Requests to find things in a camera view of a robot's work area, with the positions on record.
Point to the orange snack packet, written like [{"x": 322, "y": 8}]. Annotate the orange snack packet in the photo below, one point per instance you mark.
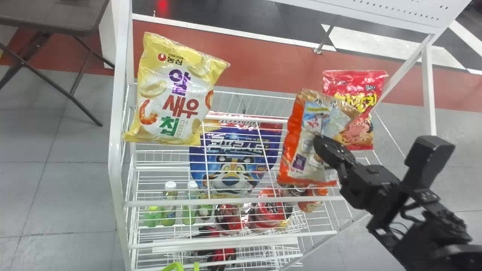
[{"x": 297, "y": 150}]

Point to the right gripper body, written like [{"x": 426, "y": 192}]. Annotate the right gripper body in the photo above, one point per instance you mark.
[{"x": 371, "y": 186}]

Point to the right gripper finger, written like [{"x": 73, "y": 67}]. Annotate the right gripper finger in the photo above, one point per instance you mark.
[{"x": 333, "y": 150}]

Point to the red snack packet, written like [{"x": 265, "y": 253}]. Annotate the red snack packet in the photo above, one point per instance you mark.
[{"x": 356, "y": 84}]

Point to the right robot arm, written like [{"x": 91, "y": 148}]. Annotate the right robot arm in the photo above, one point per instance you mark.
[{"x": 437, "y": 237}]

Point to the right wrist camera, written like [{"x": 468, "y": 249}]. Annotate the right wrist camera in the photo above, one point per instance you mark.
[{"x": 429, "y": 158}]

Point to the blue cereal bag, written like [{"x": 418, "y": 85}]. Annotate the blue cereal bag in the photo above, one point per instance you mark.
[{"x": 241, "y": 150}]

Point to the red noodle cup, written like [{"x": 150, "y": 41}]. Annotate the red noodle cup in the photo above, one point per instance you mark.
[
  {"x": 230, "y": 220},
  {"x": 272, "y": 212}
]

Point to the orange noodle cup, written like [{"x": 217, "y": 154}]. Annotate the orange noodle cup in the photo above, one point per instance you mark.
[{"x": 310, "y": 205}]

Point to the yellow snack packet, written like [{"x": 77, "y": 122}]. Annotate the yellow snack packet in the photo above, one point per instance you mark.
[{"x": 177, "y": 75}]

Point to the dark side table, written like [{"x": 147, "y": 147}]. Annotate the dark side table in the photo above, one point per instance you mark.
[{"x": 49, "y": 15}]

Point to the green bottle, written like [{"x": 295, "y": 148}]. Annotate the green bottle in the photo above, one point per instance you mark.
[
  {"x": 190, "y": 212},
  {"x": 152, "y": 217},
  {"x": 169, "y": 210}
]

